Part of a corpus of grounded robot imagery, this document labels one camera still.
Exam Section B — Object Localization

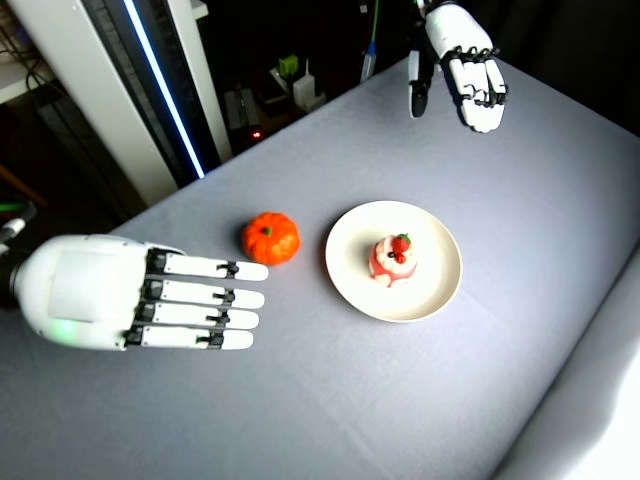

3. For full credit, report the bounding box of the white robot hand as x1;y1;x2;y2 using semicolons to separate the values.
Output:
406;0;509;134
13;233;270;352

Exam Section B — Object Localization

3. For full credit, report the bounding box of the orange toy pumpkin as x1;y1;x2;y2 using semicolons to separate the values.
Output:
241;211;302;267

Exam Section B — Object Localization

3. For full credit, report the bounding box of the strawberry topped cupcake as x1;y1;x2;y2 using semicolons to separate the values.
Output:
368;232;418;290

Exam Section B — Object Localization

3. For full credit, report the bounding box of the cream round plate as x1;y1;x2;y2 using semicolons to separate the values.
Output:
324;200;464;324

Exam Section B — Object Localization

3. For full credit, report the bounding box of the white plastic bottle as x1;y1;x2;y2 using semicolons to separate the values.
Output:
291;58;327;113

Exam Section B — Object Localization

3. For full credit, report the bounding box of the white column with blue light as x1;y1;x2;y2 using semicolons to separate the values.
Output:
7;0;234;207

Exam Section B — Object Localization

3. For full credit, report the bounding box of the power strip with red light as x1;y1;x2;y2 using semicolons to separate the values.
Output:
222;86;267;145

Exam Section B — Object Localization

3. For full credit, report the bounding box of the grey table cloth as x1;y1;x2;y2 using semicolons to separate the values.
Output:
0;49;640;480

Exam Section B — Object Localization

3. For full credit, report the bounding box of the hanging green cable with plug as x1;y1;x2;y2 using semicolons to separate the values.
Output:
359;0;380;85

